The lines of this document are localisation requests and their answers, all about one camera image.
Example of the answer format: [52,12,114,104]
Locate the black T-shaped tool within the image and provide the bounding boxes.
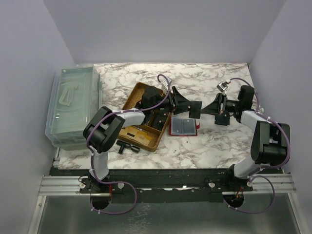
[116,140,140,154]

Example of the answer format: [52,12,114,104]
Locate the grey card with stripe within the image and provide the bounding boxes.
[189,101,202,119]

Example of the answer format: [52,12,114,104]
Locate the aluminium frame rail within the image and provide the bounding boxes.
[39,175,91,195]

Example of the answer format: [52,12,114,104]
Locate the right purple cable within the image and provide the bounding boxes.
[223,78,292,214]

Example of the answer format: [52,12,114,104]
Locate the clear plastic storage box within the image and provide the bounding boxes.
[45,64,102,150]

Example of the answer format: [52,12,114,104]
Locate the grey VIP card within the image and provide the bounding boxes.
[183,119,196,135]

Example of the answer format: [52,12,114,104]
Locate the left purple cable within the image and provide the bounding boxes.
[86,74,171,215]

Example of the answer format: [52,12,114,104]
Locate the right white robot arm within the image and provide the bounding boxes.
[201,85,291,179]

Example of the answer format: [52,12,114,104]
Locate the purple cable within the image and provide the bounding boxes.
[223,78,292,214]
[86,74,171,215]

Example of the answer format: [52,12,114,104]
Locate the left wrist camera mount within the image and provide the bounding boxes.
[161,81,170,95]

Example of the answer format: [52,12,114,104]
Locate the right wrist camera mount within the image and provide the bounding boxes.
[216,80,231,95]

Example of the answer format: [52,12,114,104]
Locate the gold cards in tray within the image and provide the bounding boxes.
[119,126,152,146]

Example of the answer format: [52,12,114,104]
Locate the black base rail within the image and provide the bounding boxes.
[50,168,272,203]

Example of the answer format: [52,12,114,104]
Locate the woven wicker organizer tray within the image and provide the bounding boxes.
[117,82,172,152]

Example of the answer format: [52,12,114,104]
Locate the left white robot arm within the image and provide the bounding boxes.
[83,86,192,181]

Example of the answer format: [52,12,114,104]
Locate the red card holder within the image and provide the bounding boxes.
[168,117,200,137]

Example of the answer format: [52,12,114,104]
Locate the black card holder in tray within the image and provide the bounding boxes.
[151,110,170,131]

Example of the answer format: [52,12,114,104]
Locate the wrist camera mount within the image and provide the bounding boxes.
[161,81,170,95]
[216,80,231,95]

